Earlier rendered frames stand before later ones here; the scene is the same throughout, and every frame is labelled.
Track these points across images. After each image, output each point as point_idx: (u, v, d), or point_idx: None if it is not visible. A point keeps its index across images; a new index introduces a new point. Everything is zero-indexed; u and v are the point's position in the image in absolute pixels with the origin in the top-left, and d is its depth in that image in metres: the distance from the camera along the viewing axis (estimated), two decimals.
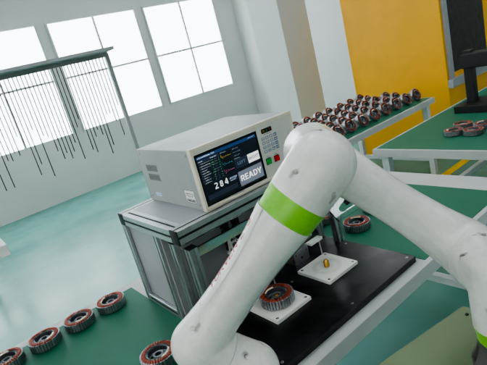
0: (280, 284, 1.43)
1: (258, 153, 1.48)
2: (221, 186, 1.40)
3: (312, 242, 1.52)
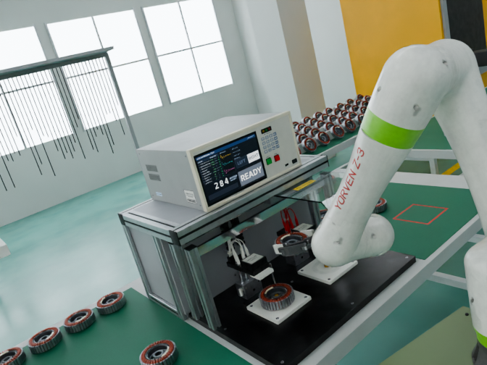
0: (280, 284, 1.43)
1: (258, 153, 1.48)
2: (221, 186, 1.40)
3: None
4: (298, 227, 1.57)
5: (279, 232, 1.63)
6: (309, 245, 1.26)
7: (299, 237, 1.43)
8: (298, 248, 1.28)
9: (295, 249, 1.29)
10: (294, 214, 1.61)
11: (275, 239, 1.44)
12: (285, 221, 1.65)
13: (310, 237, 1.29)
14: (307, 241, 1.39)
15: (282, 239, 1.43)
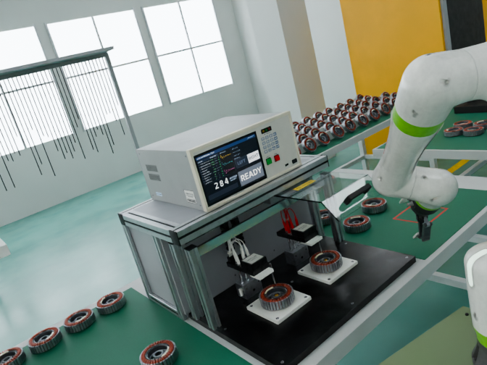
0: (280, 284, 1.43)
1: (258, 153, 1.48)
2: (221, 186, 1.40)
3: (312, 242, 1.52)
4: (298, 227, 1.57)
5: (279, 232, 1.63)
6: (425, 220, 1.43)
7: (332, 254, 1.54)
8: (426, 229, 1.45)
9: (426, 231, 1.46)
10: (294, 214, 1.61)
11: (309, 258, 1.55)
12: (285, 221, 1.65)
13: (417, 216, 1.46)
14: (340, 258, 1.50)
15: (317, 258, 1.55)
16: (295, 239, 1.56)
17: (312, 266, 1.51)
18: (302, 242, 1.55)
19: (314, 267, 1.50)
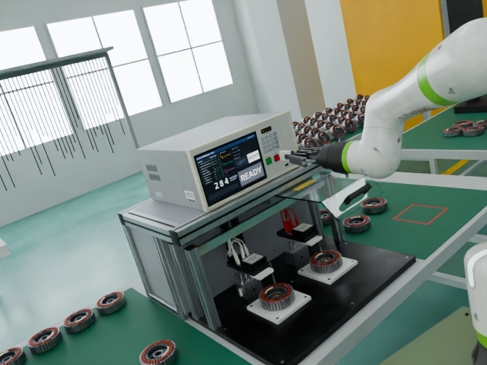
0: (280, 284, 1.43)
1: (258, 153, 1.48)
2: (221, 186, 1.40)
3: (312, 242, 1.52)
4: (298, 227, 1.57)
5: (279, 232, 1.63)
6: None
7: (332, 254, 1.54)
8: None
9: None
10: (294, 214, 1.61)
11: (309, 258, 1.55)
12: (285, 221, 1.65)
13: None
14: (340, 258, 1.50)
15: (317, 258, 1.55)
16: (295, 239, 1.56)
17: (312, 266, 1.51)
18: (302, 242, 1.55)
19: (314, 267, 1.50)
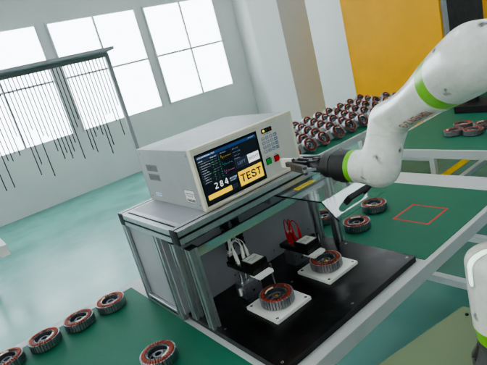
0: (280, 284, 1.43)
1: (258, 153, 1.48)
2: (221, 186, 1.40)
3: (315, 255, 1.53)
4: (301, 240, 1.58)
5: (282, 243, 1.65)
6: None
7: (332, 254, 1.54)
8: None
9: None
10: (297, 227, 1.62)
11: (309, 258, 1.55)
12: (288, 232, 1.66)
13: None
14: (340, 258, 1.50)
15: (317, 258, 1.55)
16: (298, 251, 1.58)
17: (312, 266, 1.51)
18: (305, 255, 1.56)
19: (314, 267, 1.50)
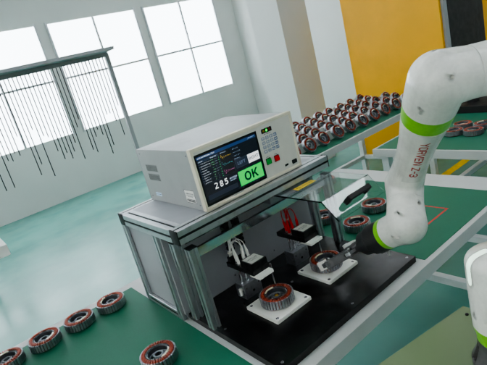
0: (280, 284, 1.43)
1: (258, 153, 1.48)
2: (221, 186, 1.40)
3: (312, 242, 1.52)
4: (298, 227, 1.57)
5: (279, 232, 1.63)
6: None
7: (332, 254, 1.54)
8: None
9: None
10: (294, 214, 1.61)
11: (309, 258, 1.55)
12: (285, 221, 1.65)
13: None
14: None
15: (317, 258, 1.55)
16: (295, 239, 1.56)
17: (312, 266, 1.51)
18: (302, 242, 1.55)
19: (314, 267, 1.50)
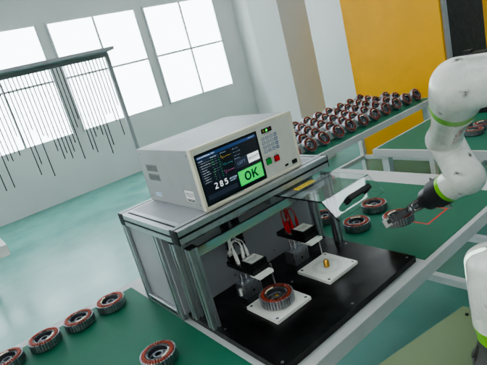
0: (280, 284, 1.43)
1: (258, 153, 1.48)
2: (221, 186, 1.40)
3: (312, 242, 1.52)
4: (298, 227, 1.57)
5: (279, 232, 1.63)
6: None
7: None
8: None
9: None
10: (294, 214, 1.61)
11: (382, 216, 1.63)
12: (285, 221, 1.65)
13: None
14: (412, 213, 1.57)
15: (389, 215, 1.63)
16: (295, 239, 1.56)
17: None
18: (302, 242, 1.55)
19: None
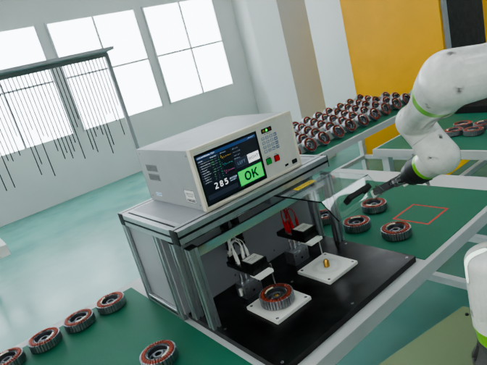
0: (280, 284, 1.43)
1: (258, 153, 1.48)
2: (221, 186, 1.40)
3: (312, 242, 1.52)
4: (298, 227, 1.57)
5: (279, 232, 1.63)
6: None
7: (403, 225, 1.68)
8: None
9: None
10: (294, 214, 1.61)
11: (381, 227, 1.72)
12: (285, 221, 1.65)
13: None
14: (409, 229, 1.64)
15: (388, 227, 1.71)
16: (295, 239, 1.56)
17: (382, 233, 1.68)
18: (302, 242, 1.55)
19: (383, 235, 1.67)
